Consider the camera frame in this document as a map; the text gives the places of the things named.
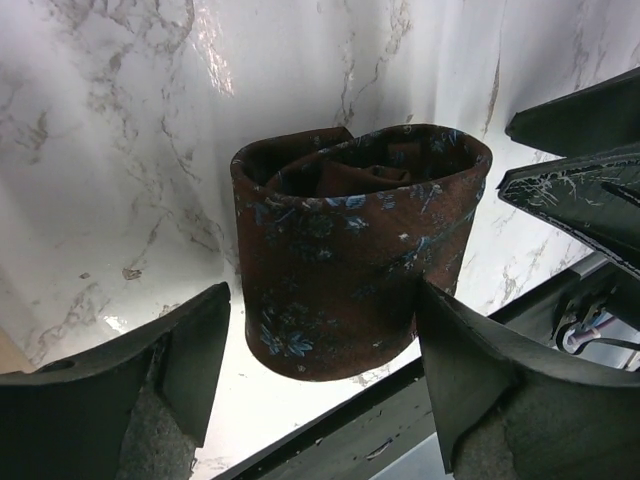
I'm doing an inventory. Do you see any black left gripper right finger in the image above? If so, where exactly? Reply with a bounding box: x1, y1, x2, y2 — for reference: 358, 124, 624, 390
416, 281, 639, 479

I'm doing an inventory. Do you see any brown floral necktie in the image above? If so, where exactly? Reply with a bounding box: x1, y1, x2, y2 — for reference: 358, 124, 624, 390
230, 124, 492, 381

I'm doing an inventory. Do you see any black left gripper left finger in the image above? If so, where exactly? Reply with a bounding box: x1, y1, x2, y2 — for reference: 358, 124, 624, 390
1, 283, 231, 479

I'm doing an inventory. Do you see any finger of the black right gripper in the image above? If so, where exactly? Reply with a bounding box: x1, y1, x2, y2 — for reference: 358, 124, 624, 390
505, 68, 640, 155
498, 154, 639, 277

